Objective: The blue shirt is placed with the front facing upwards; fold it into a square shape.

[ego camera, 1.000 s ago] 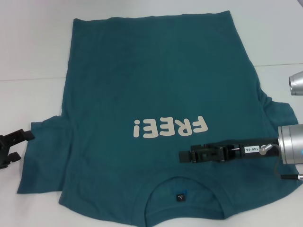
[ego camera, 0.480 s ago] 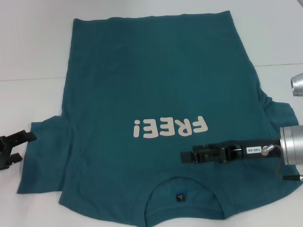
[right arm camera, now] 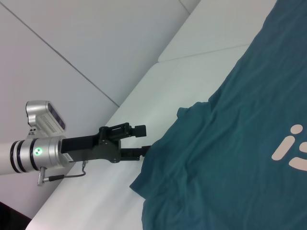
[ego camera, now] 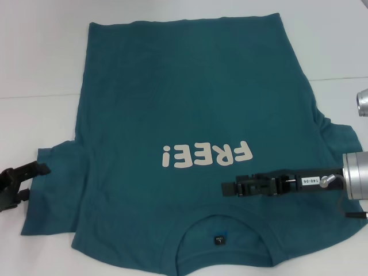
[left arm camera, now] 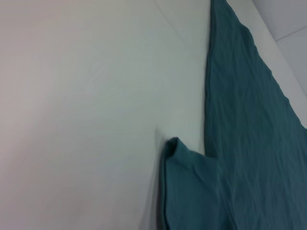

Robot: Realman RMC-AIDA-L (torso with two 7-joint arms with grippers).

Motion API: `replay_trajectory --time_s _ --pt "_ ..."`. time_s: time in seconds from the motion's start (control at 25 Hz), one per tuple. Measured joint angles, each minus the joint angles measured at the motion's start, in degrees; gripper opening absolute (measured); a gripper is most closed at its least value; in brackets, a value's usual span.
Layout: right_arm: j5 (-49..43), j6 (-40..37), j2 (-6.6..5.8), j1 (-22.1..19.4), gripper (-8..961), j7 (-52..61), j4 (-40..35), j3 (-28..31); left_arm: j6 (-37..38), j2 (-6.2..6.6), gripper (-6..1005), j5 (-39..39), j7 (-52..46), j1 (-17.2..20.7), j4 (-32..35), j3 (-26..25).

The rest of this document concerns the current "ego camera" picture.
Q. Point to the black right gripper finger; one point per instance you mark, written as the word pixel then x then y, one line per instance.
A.
pixel 230 189

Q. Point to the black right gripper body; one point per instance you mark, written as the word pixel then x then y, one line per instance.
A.
pixel 310 181

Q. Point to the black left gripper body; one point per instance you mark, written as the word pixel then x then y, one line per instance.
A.
pixel 8 189

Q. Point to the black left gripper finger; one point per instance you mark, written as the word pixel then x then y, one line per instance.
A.
pixel 40 169
pixel 24 195

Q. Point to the teal blue printed T-shirt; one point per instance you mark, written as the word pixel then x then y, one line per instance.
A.
pixel 178 95

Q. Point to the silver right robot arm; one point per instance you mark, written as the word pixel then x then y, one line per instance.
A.
pixel 358 175

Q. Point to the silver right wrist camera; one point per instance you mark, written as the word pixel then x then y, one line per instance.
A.
pixel 362 102

